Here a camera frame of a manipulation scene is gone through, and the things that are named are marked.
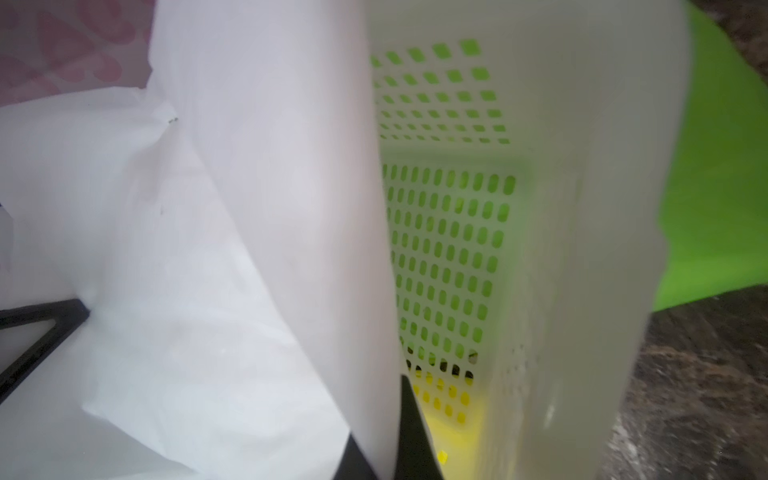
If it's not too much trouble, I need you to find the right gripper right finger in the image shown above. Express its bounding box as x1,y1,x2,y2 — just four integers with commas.
332,375,444,480

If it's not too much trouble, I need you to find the green folded raincoat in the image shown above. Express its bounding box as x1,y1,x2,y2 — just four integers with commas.
653,5,767,311

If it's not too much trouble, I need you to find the white perforated plastic basket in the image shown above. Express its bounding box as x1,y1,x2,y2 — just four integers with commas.
367,1,690,479

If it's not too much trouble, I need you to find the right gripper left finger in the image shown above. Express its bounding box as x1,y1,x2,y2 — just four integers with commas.
1,299,90,402

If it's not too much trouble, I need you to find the white raincoat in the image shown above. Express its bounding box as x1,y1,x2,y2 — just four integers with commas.
1,1,401,479

